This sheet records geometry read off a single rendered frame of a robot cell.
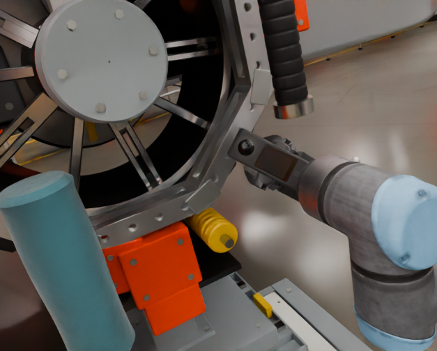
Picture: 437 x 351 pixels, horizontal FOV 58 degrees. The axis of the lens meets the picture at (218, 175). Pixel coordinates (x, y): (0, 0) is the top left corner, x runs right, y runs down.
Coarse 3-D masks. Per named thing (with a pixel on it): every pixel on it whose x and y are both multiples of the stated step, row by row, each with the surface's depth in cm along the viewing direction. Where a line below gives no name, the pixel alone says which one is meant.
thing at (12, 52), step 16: (0, 0) 68; (16, 0) 69; (32, 0) 70; (16, 16) 70; (32, 16) 71; (16, 48) 71; (16, 64) 71; (16, 80) 72; (32, 80) 73; (32, 96) 74; (64, 112) 77; (48, 128) 76; (64, 128) 77; (96, 128) 80; (64, 144) 78
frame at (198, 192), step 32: (224, 0) 63; (256, 0) 61; (224, 32) 66; (256, 32) 62; (256, 64) 68; (256, 96) 64; (224, 128) 66; (224, 160) 65; (160, 192) 67; (192, 192) 64; (0, 224) 54; (96, 224) 63; (128, 224) 61; (160, 224) 63
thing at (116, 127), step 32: (192, 0) 72; (0, 32) 57; (32, 32) 59; (192, 32) 80; (32, 64) 60; (192, 64) 84; (224, 64) 70; (192, 96) 84; (224, 96) 72; (32, 128) 62; (128, 128) 68; (192, 128) 78; (0, 160) 61; (128, 160) 71; (160, 160) 80; (192, 160) 72; (96, 192) 75; (128, 192) 73
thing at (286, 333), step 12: (240, 276) 115; (240, 288) 110; (252, 288) 109; (252, 300) 108; (264, 300) 102; (264, 312) 101; (276, 324) 93; (288, 336) 91; (276, 348) 91; (288, 348) 90; (300, 348) 87
